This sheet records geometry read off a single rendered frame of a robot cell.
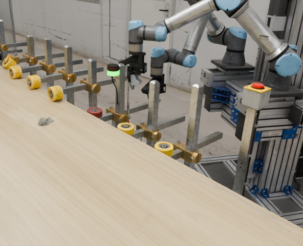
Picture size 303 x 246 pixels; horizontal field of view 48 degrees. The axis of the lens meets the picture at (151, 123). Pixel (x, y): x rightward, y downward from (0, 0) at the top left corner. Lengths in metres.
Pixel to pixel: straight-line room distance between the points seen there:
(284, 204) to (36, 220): 1.77
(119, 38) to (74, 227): 5.03
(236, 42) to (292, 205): 1.13
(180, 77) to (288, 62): 3.40
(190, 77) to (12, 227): 4.10
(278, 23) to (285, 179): 1.05
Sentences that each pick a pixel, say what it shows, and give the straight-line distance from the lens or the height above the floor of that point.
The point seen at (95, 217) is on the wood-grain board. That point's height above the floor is 0.90.
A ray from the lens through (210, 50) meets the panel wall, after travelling 4.63.
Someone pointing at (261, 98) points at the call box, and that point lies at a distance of 1.23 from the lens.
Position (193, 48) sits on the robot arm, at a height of 1.20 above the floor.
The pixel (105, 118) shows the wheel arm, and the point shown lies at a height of 0.85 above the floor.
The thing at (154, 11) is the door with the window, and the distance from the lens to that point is 5.25.
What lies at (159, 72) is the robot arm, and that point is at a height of 1.04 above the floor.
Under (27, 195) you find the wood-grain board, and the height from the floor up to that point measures 0.90.
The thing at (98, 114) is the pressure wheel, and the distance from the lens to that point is 1.75.
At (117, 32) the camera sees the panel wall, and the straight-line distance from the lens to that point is 5.91.
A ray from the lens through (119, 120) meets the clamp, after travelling 1.81.
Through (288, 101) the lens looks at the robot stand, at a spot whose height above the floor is 0.98.
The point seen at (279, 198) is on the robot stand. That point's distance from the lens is 2.49.
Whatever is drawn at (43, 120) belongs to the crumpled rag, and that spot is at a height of 0.91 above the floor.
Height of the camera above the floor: 1.58
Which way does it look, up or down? 24 degrees down
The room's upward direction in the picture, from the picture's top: 3 degrees clockwise
